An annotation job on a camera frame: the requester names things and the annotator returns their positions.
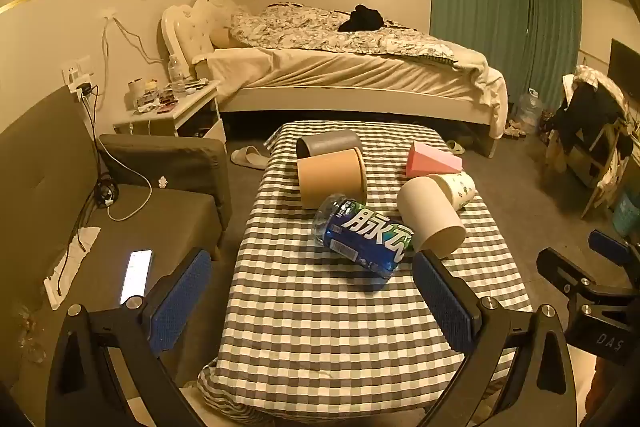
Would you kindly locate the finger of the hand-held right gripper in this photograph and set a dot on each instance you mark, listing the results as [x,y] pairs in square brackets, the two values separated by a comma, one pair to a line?
[610,244]
[562,269]

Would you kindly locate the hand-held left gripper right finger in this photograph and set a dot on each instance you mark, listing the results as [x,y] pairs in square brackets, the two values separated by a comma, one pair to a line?
[442,302]

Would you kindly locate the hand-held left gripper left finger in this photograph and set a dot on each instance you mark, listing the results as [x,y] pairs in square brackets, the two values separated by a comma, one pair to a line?
[180,299]

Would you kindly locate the cream cup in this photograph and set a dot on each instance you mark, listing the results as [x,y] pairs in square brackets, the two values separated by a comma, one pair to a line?
[430,214]

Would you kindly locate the person's right forearm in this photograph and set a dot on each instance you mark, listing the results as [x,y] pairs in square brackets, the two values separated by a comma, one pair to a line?
[612,394]

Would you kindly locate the white printed cup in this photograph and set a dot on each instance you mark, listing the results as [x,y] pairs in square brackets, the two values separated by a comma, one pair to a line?
[462,189]

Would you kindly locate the tan cup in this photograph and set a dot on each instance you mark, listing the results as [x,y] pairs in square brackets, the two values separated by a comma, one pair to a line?
[330,177]

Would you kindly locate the grey cup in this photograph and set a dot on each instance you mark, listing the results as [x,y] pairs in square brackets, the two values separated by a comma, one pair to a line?
[330,141]

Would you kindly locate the teal bin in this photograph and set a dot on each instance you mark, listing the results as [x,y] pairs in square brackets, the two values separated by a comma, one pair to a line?
[627,214]

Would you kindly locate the smartphone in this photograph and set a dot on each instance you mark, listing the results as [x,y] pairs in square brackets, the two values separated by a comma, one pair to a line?
[136,277]

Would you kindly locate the wooden chair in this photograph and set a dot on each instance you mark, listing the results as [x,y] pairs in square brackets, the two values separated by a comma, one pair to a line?
[600,172]

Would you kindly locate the blue label plastic bottle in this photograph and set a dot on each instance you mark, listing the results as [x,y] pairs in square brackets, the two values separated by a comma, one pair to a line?
[365,237]

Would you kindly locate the black headphones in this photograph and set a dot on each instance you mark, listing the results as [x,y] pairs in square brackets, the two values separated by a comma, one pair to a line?
[106,193]

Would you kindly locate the black jacket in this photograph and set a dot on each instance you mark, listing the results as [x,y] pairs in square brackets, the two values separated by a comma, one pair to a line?
[590,114]

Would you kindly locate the checkered cloth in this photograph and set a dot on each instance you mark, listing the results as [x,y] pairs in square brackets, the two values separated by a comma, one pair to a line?
[310,322]

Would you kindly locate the pink box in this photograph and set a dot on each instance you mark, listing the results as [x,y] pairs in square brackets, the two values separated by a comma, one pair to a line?
[432,159]

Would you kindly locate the pair of shoes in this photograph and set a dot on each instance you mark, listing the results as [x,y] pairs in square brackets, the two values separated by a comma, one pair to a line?
[515,129]

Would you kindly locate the clear plastic wrap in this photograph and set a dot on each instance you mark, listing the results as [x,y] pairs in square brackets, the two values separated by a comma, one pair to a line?
[30,337]

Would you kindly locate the large water jug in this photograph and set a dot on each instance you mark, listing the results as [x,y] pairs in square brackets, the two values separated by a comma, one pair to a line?
[529,112]

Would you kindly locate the beige slipper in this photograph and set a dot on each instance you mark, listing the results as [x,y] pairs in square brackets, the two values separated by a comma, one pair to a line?
[249,157]

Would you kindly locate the grey sofa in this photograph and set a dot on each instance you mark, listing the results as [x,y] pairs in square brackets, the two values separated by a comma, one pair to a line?
[60,187]

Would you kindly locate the black television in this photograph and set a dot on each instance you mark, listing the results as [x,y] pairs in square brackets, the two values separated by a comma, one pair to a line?
[624,67]

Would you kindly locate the white nightstand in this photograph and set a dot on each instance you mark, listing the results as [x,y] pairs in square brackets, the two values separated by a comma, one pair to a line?
[192,112]

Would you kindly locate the pile of small cosmetics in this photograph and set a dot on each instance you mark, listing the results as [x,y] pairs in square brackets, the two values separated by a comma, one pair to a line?
[167,97]

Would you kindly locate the toilet paper roll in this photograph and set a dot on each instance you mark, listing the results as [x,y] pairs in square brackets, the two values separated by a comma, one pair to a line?
[136,93]

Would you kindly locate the clear water bottle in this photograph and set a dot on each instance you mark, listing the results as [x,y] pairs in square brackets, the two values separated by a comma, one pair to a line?
[176,74]

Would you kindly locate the black charger plug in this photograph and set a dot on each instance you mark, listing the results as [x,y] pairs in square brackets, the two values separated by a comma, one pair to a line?
[85,88]

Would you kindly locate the white bed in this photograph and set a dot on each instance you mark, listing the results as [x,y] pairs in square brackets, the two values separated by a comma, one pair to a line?
[350,77]

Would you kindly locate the cream pillow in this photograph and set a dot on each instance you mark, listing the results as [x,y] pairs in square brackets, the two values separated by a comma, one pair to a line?
[212,14]

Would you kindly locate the black garment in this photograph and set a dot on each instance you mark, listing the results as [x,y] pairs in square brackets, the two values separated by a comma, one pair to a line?
[361,19]

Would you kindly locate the floral quilt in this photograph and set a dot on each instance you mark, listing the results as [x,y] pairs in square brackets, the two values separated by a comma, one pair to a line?
[300,29]

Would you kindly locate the wall power outlet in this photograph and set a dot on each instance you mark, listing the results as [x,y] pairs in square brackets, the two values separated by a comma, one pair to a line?
[75,68]

